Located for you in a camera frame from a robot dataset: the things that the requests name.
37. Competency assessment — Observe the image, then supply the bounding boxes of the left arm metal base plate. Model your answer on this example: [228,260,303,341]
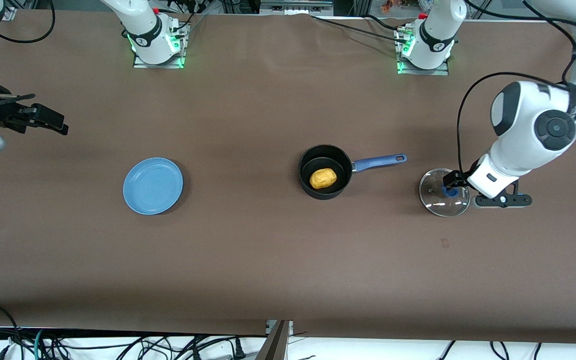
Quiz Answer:
[396,26,450,76]

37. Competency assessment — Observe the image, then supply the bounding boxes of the brown table cover sheet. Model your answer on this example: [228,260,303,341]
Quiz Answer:
[0,11,576,345]

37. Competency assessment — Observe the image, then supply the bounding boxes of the dark saucepan with blue handle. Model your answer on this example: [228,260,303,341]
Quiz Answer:
[298,144,408,201]

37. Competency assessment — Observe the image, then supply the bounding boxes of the orange flower decoration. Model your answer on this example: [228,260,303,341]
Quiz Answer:
[380,0,420,14]

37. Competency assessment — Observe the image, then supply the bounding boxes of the light blue plate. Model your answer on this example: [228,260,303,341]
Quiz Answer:
[122,157,184,216]

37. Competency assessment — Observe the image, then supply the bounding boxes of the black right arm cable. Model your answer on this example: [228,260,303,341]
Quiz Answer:
[0,0,57,44]

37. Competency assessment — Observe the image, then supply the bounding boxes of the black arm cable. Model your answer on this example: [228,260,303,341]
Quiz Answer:
[456,0,576,176]
[0,0,57,44]

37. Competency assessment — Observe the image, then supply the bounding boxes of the yellow potato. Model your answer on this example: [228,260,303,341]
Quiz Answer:
[309,168,338,190]

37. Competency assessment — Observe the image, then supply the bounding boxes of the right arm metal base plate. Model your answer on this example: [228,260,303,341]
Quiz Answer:
[133,20,187,69]

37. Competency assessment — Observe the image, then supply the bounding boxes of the glass lid with blue knob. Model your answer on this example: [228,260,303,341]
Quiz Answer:
[419,168,471,218]

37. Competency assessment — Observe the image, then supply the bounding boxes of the black cable across table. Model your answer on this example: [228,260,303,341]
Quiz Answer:
[310,14,412,46]

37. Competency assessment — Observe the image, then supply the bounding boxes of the aluminium frame post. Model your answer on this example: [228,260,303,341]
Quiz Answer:
[255,320,294,360]

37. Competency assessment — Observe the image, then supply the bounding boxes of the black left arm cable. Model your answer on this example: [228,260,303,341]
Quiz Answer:
[456,0,576,176]

